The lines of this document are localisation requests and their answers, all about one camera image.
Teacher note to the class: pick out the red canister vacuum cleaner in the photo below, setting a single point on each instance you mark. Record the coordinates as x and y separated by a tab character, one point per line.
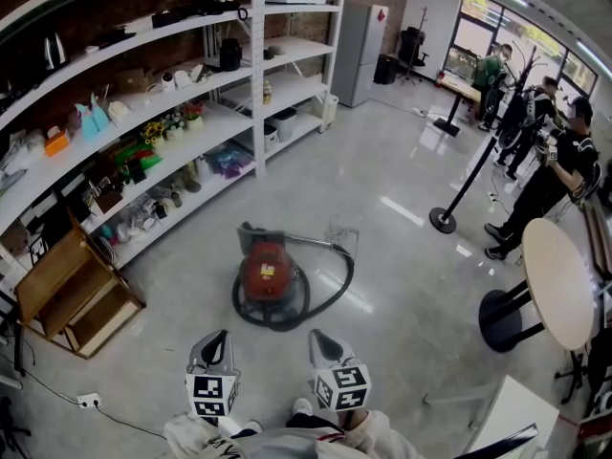
272	325

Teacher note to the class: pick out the white power strip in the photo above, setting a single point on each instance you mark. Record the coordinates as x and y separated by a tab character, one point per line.
419	112
89	399

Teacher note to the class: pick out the small white appliance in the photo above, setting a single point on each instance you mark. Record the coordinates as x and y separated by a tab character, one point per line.
184	78

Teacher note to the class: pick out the pale flowers pot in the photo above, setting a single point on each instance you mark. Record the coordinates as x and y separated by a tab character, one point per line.
174	125

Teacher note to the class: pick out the red fire extinguisher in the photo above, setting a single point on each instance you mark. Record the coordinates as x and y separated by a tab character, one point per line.
441	76

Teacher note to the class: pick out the sunflower pot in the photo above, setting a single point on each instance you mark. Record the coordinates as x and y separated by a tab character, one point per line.
153	133

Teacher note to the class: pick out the person's right forearm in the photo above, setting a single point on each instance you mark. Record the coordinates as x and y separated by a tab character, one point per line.
382	440

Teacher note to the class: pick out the metal vacuum wand with nozzle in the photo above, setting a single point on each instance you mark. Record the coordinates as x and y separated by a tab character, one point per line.
311	242

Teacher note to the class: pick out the blue spray bottle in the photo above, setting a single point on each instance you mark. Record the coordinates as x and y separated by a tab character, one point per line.
100	116
87	123

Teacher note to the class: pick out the narrow white metal shelf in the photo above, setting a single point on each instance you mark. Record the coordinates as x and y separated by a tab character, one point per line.
296	46

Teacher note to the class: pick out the person's left forearm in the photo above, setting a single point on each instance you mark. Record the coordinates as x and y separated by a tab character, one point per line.
189	435

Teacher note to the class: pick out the red flowers pot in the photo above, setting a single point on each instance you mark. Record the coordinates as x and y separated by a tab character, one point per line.
193	116

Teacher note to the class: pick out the small white bin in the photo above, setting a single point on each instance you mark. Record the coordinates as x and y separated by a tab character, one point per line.
270	137

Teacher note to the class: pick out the dark green glass bottle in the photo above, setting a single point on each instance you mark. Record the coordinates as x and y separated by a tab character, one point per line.
177	199

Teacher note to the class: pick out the cardboard box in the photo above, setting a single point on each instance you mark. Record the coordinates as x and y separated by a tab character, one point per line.
134	80

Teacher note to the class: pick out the black jar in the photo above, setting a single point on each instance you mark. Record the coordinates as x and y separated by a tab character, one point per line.
230	55

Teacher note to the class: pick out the person's white hooded top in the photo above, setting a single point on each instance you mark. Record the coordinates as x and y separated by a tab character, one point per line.
287	445

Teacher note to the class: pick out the steel kettle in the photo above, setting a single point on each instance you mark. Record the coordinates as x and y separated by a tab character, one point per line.
55	55

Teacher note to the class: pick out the black coat rack stand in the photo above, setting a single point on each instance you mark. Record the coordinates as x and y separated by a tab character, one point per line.
442	221

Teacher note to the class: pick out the person's left white shoe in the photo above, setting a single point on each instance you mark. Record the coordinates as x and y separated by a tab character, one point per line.
253	426

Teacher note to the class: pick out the purple plastic bag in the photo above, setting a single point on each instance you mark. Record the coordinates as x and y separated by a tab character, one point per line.
229	163

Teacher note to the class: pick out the silver refrigerator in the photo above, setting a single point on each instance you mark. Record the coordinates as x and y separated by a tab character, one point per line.
356	55

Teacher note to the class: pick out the orange tissue box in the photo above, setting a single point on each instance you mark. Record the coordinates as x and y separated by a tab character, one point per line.
57	143

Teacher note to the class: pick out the black hat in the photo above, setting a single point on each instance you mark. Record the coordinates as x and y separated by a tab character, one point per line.
192	186

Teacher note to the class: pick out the black office chair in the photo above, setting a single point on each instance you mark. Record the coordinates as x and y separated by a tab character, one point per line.
411	50

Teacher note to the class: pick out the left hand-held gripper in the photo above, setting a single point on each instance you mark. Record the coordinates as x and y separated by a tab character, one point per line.
210	392

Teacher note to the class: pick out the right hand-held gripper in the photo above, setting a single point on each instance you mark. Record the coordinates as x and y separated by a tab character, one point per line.
344	390

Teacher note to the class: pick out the white desk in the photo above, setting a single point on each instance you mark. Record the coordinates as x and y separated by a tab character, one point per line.
514	414

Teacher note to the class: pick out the black white patterned card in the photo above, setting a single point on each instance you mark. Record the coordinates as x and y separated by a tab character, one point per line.
37	256

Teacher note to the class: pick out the small white backpack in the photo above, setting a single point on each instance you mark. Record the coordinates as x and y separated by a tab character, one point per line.
118	112

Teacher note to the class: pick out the round beige table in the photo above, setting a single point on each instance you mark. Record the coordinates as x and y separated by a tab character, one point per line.
557	285

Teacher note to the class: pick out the person's legs black trousers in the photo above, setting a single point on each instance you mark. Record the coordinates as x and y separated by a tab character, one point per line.
306	421

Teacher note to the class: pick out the black framed window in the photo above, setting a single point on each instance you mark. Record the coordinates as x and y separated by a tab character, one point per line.
478	31

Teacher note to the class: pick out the wooden step cabinet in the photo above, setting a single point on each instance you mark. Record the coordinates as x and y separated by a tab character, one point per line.
57	275

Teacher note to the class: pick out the white plastic bag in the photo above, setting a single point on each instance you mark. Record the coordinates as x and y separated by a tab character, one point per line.
21	151

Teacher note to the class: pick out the large white bin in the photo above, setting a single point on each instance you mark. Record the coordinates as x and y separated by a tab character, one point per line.
283	124

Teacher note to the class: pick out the wide white metal shelf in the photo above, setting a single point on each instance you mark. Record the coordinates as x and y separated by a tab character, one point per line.
225	117

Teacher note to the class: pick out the black swivel chair base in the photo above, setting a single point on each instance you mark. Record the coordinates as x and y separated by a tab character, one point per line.
574	376

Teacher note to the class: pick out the black waste bin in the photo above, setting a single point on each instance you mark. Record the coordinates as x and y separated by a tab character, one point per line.
385	69

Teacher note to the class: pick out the wooden coat stand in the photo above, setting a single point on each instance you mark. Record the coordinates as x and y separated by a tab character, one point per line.
423	19

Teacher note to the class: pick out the black bag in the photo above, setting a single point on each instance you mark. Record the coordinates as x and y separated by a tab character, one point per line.
191	12

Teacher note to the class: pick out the green snack packet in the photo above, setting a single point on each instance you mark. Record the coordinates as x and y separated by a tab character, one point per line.
138	158

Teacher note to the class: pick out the white air purifier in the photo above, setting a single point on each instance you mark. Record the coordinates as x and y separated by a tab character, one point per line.
329	109

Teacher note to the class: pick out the yellow drink bottle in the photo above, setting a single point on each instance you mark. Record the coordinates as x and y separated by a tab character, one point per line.
267	93

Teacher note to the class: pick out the white security camera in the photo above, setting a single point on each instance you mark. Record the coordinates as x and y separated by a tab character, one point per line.
168	82

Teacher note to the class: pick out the white plastic bottle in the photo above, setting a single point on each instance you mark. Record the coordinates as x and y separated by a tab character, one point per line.
203	168

